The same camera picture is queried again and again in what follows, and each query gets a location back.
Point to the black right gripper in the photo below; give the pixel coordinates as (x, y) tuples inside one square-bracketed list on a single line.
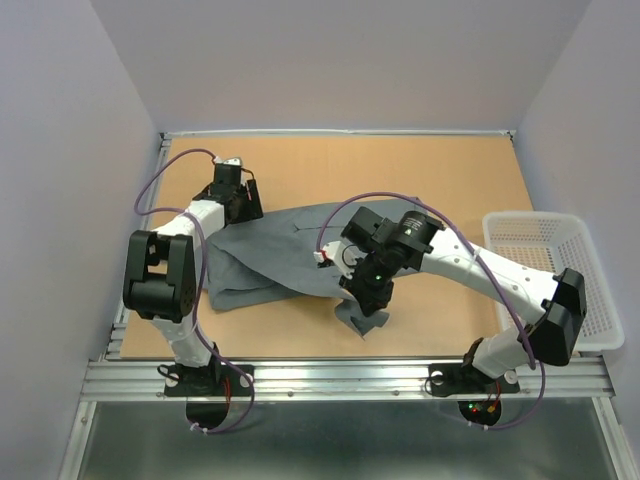
[(370, 300)]

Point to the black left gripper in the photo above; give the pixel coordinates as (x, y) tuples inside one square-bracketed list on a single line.
[(252, 209)]

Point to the grey long sleeve shirt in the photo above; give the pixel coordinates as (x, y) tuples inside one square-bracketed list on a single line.
[(271, 259)]

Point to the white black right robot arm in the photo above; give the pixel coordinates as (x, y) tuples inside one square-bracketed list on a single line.
[(549, 309)]

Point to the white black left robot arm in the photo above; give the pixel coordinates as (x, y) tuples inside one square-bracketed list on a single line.
[(163, 282)]

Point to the white perforated plastic basket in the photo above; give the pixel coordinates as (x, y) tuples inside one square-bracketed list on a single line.
[(552, 242)]

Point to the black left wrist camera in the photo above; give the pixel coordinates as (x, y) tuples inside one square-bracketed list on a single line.
[(228, 172)]

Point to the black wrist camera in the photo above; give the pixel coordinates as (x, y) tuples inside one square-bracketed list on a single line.
[(228, 172), (367, 230)]

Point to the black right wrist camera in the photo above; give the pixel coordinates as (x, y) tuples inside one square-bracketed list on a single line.
[(367, 230)]

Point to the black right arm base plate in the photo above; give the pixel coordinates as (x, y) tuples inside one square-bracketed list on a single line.
[(446, 379)]

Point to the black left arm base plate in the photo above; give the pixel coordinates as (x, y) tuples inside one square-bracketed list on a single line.
[(209, 381)]

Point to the aluminium front frame rail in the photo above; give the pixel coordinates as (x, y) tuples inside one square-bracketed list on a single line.
[(327, 380)]

